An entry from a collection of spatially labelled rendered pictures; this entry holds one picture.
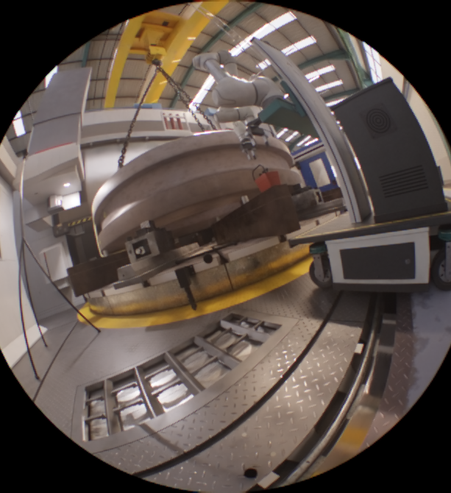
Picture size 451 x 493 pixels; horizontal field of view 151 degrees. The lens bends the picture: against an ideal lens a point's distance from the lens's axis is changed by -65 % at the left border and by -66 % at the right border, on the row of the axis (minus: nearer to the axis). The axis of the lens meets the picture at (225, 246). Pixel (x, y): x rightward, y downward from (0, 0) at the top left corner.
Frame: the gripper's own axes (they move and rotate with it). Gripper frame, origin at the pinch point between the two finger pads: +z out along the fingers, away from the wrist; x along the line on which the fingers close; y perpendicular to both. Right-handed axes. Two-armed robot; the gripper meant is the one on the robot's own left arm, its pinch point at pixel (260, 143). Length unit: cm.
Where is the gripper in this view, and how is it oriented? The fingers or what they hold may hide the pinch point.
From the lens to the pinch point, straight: 126.0
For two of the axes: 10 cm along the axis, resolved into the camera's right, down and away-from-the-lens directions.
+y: -4.7, 0.8, 8.8
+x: -8.3, 3.0, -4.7
